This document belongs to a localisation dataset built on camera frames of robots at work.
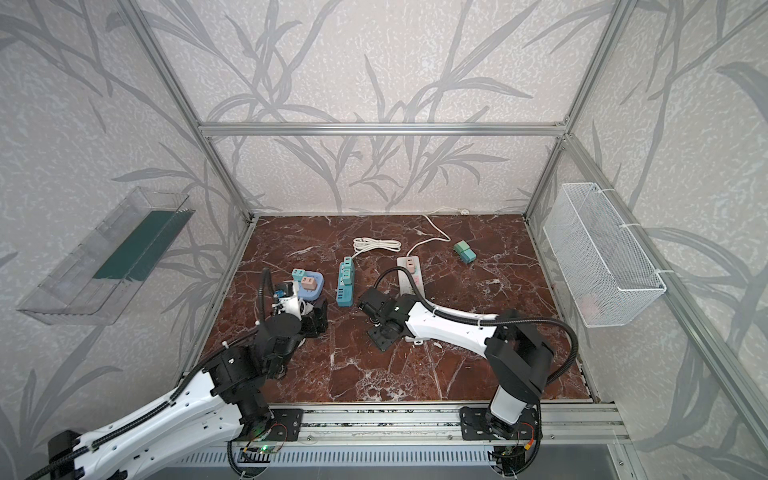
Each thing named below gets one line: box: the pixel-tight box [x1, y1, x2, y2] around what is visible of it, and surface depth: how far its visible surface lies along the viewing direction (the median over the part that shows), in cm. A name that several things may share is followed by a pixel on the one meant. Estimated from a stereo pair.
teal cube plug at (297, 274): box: [291, 268, 305, 282], surface depth 96 cm
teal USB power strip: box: [336, 256, 355, 308], surface depth 98 cm
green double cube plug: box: [453, 240, 477, 264], surface depth 108 cm
